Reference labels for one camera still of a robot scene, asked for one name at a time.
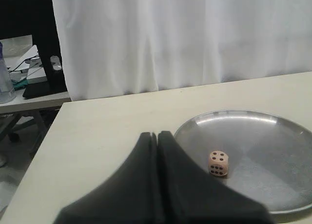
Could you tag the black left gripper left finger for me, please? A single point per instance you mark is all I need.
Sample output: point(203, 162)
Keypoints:
point(88, 209)

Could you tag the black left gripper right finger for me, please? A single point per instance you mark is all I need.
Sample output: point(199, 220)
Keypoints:
point(131, 194)

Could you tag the wooden die with black pips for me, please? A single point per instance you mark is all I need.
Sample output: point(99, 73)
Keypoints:
point(218, 163)

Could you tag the round metal plate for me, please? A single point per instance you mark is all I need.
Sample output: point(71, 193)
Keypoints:
point(270, 158)

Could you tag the white curtain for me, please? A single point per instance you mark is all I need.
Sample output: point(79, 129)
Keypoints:
point(118, 47)

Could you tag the side table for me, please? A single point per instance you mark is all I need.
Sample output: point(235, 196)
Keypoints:
point(21, 113)

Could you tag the green cloth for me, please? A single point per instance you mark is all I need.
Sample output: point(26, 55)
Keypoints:
point(19, 85)

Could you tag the clear plastic bottle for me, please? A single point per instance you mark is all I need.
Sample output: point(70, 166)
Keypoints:
point(7, 92)

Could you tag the white papers on side table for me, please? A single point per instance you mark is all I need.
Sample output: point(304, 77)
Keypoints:
point(22, 60)

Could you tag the black monitor stand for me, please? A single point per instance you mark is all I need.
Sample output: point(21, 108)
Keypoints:
point(45, 37)

